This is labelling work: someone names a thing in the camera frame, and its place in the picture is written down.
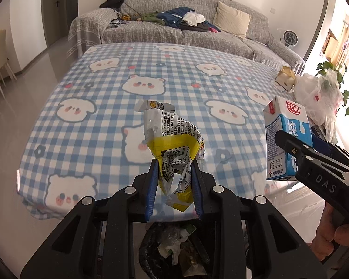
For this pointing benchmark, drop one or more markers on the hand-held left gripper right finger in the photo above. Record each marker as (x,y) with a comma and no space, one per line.
(196,191)

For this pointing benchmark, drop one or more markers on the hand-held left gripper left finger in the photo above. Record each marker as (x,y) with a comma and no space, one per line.
(151,189)

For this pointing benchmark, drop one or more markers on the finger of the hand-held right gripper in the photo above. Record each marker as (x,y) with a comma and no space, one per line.
(296,148)
(322,144)

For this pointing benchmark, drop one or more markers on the blue milk carton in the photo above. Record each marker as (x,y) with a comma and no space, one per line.
(285,122)

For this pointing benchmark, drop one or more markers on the yellow snack wrapper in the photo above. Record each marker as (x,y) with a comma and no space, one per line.
(171,142)

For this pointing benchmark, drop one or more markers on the black-lined trash bin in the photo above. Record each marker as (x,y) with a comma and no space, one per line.
(151,250)

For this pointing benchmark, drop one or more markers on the white tissue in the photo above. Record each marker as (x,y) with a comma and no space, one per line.
(168,248)

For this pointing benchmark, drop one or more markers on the person's right hand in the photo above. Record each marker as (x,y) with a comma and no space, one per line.
(331,238)

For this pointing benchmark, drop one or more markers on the white plastic bag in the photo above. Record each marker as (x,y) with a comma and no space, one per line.
(314,96)

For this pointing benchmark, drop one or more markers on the gold tissue packet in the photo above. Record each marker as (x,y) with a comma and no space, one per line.
(190,257)

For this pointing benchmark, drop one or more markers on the tan paper box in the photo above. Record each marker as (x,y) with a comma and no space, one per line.
(285,78)

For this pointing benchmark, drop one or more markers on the blue checked bear tablecloth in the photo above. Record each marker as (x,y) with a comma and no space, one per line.
(104,128)

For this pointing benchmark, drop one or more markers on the white standing fan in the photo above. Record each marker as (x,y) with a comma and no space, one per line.
(289,37)

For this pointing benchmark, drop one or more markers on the cream pillow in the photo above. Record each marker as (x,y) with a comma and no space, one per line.
(231,20)

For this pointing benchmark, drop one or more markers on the grey covered sofa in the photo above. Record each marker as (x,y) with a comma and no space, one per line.
(151,35)

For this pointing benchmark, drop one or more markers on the striped cloth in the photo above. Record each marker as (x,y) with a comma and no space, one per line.
(116,23)

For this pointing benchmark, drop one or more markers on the olive green cloth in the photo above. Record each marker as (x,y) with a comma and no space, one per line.
(152,18)

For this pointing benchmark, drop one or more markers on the pile of clothes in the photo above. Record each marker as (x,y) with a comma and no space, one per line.
(174,16)

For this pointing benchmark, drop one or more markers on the black cloth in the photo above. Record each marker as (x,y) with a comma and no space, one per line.
(112,2)

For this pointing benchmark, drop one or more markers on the dark grey door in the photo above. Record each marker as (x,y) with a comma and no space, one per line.
(61,8)

